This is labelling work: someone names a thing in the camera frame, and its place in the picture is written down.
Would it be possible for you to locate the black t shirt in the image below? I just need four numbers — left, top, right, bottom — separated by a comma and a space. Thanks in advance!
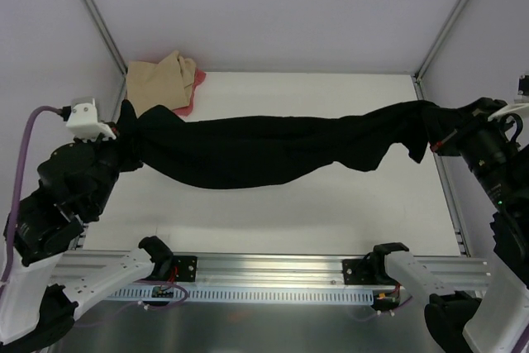
117, 100, 469, 189

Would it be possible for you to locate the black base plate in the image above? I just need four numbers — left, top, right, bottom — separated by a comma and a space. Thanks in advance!
169, 255, 198, 283
341, 259, 388, 285

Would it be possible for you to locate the left aluminium frame post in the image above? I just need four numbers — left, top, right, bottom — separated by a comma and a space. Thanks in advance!
80, 0, 127, 76

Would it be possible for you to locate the right aluminium frame post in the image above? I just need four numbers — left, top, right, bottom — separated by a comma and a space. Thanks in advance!
414, 0, 471, 83

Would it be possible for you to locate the red folded t shirt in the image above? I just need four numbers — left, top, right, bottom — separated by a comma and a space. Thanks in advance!
171, 68, 207, 119

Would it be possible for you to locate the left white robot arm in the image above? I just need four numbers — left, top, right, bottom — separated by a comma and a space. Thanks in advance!
1, 141, 173, 352

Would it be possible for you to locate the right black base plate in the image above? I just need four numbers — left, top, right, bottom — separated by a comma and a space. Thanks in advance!
341, 259, 388, 285

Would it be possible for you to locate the aluminium frame post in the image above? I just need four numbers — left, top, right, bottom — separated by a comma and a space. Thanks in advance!
414, 0, 471, 83
80, 0, 127, 76

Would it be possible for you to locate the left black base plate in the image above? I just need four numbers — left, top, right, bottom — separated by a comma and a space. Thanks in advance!
169, 255, 198, 283

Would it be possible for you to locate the white slotted cable duct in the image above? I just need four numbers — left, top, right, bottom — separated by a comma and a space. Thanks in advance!
109, 284, 374, 306

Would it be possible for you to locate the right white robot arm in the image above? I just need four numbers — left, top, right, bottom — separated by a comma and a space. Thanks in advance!
369, 98, 528, 352

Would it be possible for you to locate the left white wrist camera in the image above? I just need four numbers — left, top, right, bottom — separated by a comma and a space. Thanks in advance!
65, 98, 117, 141

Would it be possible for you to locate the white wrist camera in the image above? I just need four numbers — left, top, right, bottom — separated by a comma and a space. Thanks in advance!
488, 74, 529, 122
65, 98, 117, 141

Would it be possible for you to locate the left side aluminium rail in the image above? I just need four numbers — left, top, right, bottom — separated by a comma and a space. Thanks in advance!
70, 74, 127, 250

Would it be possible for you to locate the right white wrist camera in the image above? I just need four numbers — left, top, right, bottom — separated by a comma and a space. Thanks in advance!
488, 74, 529, 122

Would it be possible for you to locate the beige folded t shirt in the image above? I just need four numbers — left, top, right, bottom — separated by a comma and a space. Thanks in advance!
126, 50, 197, 117

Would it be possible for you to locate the front aluminium rail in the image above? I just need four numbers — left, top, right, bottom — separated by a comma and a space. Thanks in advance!
51, 250, 493, 290

